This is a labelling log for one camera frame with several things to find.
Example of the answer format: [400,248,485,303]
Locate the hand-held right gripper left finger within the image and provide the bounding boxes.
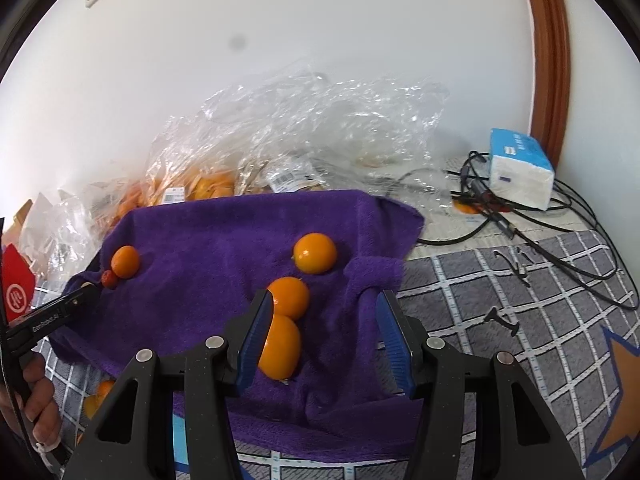
[62,289,276,480]

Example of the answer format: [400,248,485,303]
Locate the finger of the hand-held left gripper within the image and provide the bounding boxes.
[62,289,276,480]
[50,283,102,318]

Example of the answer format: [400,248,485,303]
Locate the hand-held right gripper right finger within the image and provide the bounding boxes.
[375,290,586,480]

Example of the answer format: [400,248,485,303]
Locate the oval smooth orange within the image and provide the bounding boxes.
[257,314,302,381]

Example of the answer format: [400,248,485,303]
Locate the small smooth orange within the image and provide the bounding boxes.
[292,232,337,275]
[266,277,311,321]

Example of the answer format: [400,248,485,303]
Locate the mandarin orange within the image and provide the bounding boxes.
[110,245,141,278]
[82,380,117,419]

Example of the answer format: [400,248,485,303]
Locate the person's left hand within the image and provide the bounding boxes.
[0,350,64,455]

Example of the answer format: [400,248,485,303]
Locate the red paper bag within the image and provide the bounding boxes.
[0,244,37,324]

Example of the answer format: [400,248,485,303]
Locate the small clear plastic bag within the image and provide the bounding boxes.
[30,180,151,281]

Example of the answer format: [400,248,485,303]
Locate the purple towel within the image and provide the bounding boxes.
[50,189,426,463]

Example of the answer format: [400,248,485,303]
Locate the grey checked bedsheet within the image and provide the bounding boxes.
[40,160,640,480]

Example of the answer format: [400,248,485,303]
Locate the plastic bag of oranges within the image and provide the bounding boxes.
[115,160,241,221]

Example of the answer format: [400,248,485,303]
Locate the blue white tissue pack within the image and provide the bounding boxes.
[489,128,557,211]

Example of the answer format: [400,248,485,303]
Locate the crumpled clear plastic bag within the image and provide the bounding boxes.
[147,62,451,201]

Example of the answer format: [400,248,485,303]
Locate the black cables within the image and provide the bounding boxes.
[415,150,640,311]

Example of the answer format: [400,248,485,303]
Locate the brown wooden door frame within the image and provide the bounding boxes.
[520,0,572,171]

